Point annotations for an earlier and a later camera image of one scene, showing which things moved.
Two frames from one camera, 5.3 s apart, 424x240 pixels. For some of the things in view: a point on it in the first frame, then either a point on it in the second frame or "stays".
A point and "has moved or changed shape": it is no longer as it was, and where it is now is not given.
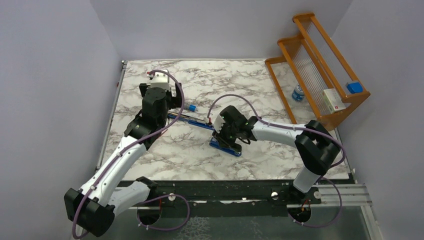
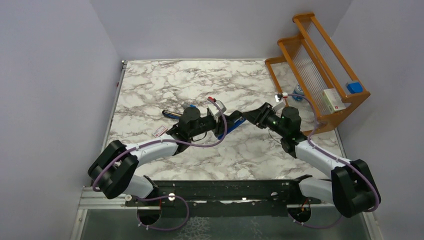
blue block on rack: (354, 87) stays
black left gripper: (175, 101) to (219, 126)
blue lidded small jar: (298, 94) stays
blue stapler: (214, 143) has moved or changed shape
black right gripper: (221, 138) to (259, 115)
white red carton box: (332, 101) stays
